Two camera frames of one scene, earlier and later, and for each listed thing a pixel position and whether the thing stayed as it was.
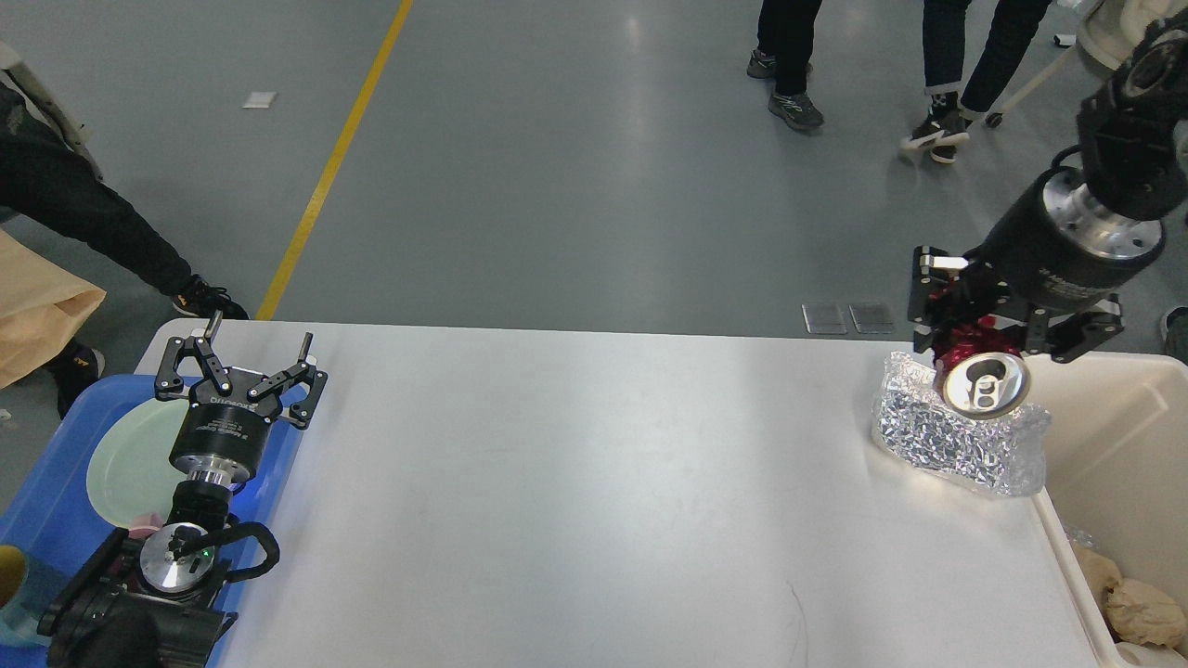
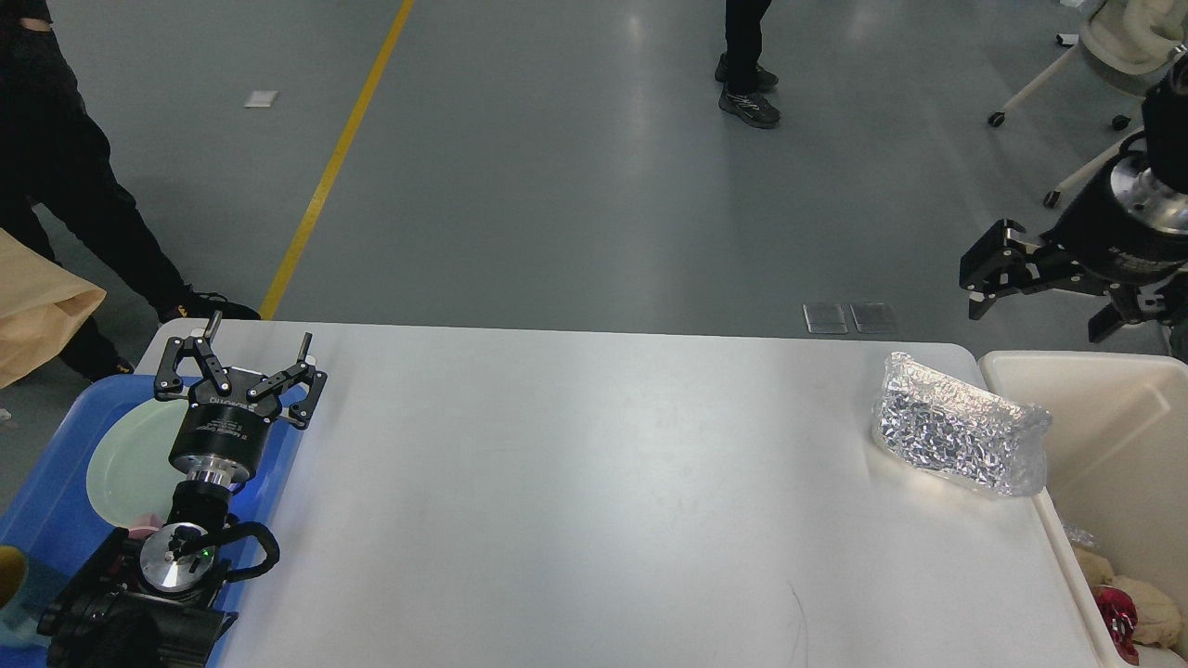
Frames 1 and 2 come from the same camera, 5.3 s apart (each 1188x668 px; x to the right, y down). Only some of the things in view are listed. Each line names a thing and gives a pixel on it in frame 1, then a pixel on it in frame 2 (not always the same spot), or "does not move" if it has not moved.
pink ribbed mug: (145, 525) does not move
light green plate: (128, 468) does not move
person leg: (785, 39) -> (744, 80)
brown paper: (1139, 613) does not move
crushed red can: (981, 370) -> (1119, 613)
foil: (913, 421) does not move
